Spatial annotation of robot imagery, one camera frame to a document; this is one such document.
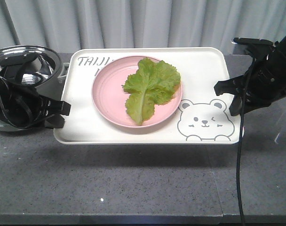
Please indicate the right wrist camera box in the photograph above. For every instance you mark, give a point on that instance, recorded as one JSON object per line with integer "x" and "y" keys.
{"x": 245, "y": 46}

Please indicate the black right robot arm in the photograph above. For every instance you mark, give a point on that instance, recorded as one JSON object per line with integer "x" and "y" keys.
{"x": 279, "y": 50}

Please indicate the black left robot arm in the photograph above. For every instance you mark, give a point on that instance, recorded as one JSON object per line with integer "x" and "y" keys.
{"x": 21, "y": 106}

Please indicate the pale green electric cooking pot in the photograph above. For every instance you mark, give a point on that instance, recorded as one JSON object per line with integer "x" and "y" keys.
{"x": 29, "y": 64}

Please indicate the white pleated curtain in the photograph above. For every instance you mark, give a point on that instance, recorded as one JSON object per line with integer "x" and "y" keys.
{"x": 70, "y": 25}

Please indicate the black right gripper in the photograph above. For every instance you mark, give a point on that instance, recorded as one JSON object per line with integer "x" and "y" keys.
{"x": 262, "y": 84}

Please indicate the cream bear print tray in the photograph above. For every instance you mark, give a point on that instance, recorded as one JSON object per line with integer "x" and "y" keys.
{"x": 202, "y": 117}

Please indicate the green lettuce leaf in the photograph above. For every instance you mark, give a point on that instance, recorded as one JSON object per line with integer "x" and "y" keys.
{"x": 154, "y": 83}

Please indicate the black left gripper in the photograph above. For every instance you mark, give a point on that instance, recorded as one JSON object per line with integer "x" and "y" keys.
{"x": 21, "y": 106}

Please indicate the pink round plate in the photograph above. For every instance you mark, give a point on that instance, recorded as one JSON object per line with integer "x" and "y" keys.
{"x": 109, "y": 97}

